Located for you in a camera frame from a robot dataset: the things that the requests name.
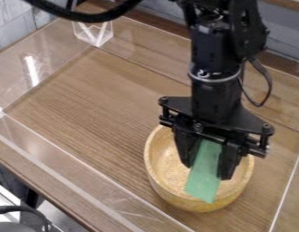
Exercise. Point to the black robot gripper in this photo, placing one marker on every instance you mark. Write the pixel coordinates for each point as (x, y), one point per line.
(212, 115)

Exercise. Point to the green rectangular block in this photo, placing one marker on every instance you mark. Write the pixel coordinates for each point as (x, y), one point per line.
(203, 172)

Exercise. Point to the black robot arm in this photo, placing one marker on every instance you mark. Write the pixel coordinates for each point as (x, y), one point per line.
(228, 35)

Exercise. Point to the brown wooden bowl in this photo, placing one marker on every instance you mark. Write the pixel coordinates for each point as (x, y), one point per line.
(184, 187)

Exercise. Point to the black metal bracket with bolt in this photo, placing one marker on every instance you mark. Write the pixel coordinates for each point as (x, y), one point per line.
(35, 220)

